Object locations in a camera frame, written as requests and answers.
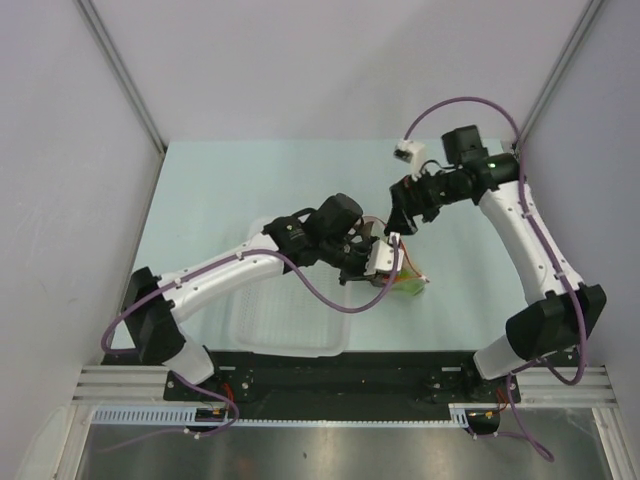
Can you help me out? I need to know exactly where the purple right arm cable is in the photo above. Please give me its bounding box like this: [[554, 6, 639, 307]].
[[404, 97, 587, 385]]

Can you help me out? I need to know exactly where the white perforated plastic basket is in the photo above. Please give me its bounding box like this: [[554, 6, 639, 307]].
[[227, 215, 352, 359]]

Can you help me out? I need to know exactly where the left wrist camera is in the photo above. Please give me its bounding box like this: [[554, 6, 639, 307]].
[[364, 232, 404, 276]]

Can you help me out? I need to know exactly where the white slotted cable duct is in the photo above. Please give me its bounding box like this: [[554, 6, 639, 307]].
[[92, 406, 197, 425]]

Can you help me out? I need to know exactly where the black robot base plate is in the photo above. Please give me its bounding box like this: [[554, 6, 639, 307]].
[[163, 351, 520, 422]]

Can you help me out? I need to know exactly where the green custard apple toy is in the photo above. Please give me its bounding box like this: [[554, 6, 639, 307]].
[[392, 277, 428, 296]]

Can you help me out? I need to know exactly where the aluminium frame rail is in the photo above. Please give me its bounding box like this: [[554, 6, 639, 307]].
[[73, 0, 168, 159]]

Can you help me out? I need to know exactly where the clear zip top bag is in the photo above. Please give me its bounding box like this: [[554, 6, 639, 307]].
[[363, 215, 429, 296]]

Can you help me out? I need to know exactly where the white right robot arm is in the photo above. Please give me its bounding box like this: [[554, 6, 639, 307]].
[[386, 125, 607, 401]]

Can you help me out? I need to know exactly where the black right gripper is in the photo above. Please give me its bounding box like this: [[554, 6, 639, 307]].
[[386, 164, 470, 235]]

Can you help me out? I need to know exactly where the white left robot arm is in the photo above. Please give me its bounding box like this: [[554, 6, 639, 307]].
[[115, 193, 399, 400]]

